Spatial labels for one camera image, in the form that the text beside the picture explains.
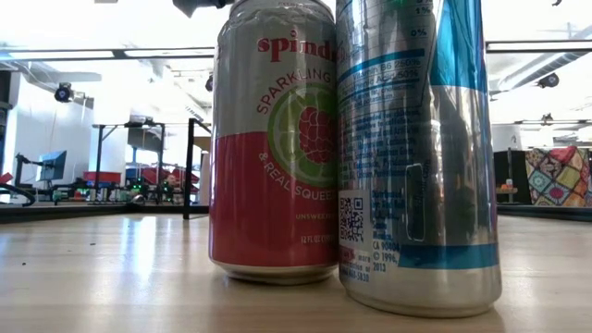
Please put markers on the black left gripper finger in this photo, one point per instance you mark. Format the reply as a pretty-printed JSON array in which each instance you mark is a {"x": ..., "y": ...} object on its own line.
[{"x": 199, "y": 4}]

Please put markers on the pink silver Spindrift can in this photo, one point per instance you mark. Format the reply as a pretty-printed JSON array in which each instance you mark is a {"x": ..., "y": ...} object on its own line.
[{"x": 259, "y": 185}]

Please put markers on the blue silver Red Bull can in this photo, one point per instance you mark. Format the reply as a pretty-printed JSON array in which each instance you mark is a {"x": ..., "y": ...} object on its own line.
[{"x": 416, "y": 185}]

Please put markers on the wooden shelf black metal legs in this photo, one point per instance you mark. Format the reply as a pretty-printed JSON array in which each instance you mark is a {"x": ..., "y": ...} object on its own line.
[{"x": 187, "y": 168}]

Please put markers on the red canopy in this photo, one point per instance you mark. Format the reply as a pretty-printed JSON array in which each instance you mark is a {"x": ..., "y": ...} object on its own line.
[{"x": 152, "y": 175}]

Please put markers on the person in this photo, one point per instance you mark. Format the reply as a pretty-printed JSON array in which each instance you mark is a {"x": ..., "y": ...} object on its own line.
[{"x": 171, "y": 180}]

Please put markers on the red bin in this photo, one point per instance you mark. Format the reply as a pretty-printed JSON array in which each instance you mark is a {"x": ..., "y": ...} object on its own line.
[{"x": 102, "y": 177}]

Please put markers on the computer monitor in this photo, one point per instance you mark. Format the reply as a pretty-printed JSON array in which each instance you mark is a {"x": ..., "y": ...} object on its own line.
[{"x": 53, "y": 165}]

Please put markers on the red object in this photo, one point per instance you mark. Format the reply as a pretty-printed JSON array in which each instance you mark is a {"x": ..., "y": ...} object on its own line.
[{"x": 7, "y": 178}]

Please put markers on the colourful patchwork quilt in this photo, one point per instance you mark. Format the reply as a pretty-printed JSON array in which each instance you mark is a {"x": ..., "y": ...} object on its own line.
[{"x": 559, "y": 178}]

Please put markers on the black ceiling camera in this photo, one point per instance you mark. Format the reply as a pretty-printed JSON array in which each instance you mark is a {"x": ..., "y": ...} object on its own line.
[
  {"x": 209, "y": 83},
  {"x": 549, "y": 81},
  {"x": 63, "y": 94}
]

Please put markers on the black metal frame table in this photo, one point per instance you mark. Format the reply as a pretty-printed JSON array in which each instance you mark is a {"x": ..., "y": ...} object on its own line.
[{"x": 98, "y": 162}]

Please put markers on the black aluminium table frame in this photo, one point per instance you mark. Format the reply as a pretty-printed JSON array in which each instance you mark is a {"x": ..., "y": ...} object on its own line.
[{"x": 69, "y": 213}]

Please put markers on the ceiling air duct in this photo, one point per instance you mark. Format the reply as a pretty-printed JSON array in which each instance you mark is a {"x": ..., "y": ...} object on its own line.
[{"x": 532, "y": 71}]

